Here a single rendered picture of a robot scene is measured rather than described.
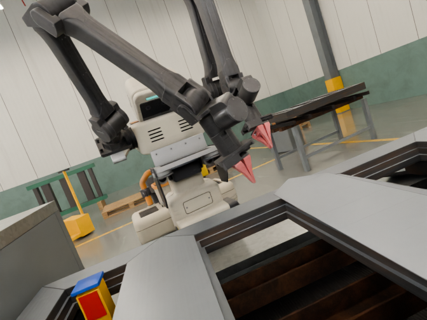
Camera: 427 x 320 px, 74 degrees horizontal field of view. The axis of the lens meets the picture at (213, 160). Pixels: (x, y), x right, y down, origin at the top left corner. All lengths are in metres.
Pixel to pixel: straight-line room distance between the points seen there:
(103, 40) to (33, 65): 10.32
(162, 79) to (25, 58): 10.51
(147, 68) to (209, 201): 0.66
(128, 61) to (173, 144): 0.48
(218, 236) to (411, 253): 0.45
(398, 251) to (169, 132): 0.86
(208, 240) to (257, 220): 0.14
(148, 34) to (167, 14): 1.08
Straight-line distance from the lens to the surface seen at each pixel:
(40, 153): 10.61
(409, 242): 0.52
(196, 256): 0.65
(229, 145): 0.68
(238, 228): 0.78
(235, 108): 0.62
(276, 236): 1.05
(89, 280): 0.75
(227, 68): 0.99
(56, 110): 10.64
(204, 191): 1.16
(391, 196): 0.67
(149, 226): 1.41
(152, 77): 0.68
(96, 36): 0.74
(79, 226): 5.48
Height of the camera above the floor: 1.13
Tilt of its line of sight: 7 degrees down
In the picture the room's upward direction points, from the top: 20 degrees counter-clockwise
